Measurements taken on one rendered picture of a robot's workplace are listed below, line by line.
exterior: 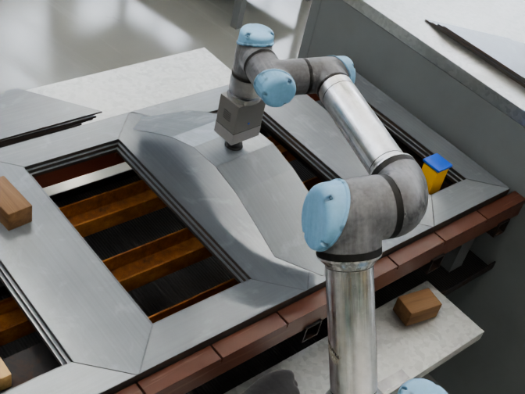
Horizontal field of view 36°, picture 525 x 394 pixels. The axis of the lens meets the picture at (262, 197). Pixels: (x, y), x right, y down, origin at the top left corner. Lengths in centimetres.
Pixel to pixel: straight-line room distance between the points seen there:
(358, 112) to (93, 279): 66
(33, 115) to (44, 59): 173
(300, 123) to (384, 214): 97
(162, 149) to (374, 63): 83
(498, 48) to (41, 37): 239
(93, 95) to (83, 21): 191
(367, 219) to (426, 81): 117
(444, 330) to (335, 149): 57
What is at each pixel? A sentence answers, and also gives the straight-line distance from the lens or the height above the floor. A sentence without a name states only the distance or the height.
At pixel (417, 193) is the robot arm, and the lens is 142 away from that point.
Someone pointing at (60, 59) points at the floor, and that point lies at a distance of 400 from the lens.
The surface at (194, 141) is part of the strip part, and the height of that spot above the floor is 101.
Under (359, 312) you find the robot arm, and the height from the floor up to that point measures 113.
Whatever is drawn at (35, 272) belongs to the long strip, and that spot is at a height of 84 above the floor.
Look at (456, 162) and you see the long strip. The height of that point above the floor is 84.
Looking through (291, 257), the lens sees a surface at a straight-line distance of 178.
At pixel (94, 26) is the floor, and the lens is 428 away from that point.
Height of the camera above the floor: 213
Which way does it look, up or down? 40 degrees down
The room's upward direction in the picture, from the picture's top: 14 degrees clockwise
